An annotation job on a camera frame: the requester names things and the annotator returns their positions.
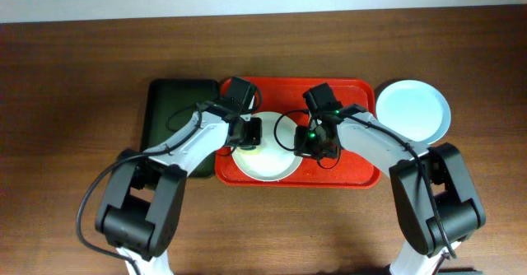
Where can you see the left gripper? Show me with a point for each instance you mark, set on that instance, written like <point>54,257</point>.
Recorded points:
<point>251,134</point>

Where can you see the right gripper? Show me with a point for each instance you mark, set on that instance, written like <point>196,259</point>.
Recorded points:
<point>299,137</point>

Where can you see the green and yellow sponge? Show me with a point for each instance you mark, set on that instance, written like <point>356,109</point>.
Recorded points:
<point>248,147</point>

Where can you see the white plate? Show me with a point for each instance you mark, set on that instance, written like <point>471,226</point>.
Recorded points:
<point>268,161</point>

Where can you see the light blue plate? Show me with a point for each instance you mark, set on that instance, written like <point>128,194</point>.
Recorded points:
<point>415,110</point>

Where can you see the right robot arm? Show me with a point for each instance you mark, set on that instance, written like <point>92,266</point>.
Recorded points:
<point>435,199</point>

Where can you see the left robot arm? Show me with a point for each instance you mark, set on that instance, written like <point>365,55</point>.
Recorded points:
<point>140,210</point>

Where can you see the red plastic tray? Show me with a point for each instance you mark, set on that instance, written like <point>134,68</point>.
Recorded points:
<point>281,94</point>

